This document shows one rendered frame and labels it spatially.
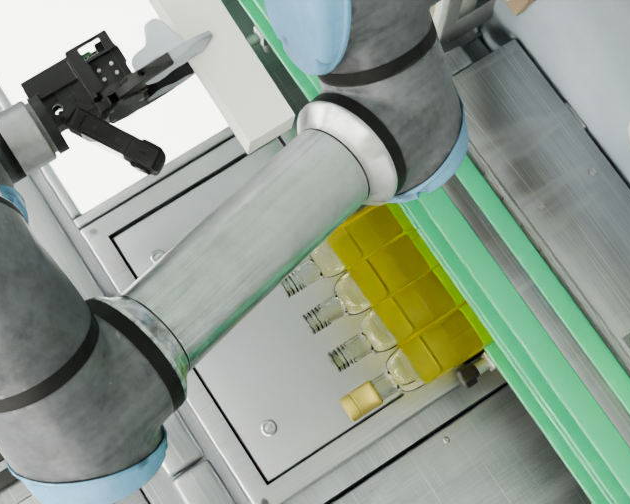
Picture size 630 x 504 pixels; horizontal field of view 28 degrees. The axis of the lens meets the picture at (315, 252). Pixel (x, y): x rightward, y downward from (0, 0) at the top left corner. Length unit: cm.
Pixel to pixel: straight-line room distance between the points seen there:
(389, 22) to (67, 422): 43
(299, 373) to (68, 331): 81
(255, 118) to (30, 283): 54
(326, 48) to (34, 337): 36
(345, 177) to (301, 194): 5
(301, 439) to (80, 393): 77
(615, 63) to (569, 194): 19
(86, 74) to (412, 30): 44
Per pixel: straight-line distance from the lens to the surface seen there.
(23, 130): 140
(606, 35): 137
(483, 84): 153
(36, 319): 92
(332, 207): 109
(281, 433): 169
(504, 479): 173
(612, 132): 148
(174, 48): 140
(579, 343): 147
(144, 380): 98
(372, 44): 109
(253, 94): 141
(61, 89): 144
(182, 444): 170
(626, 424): 147
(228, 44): 143
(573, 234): 148
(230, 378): 170
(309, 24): 107
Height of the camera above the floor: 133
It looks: 9 degrees down
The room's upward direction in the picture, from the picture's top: 122 degrees counter-clockwise
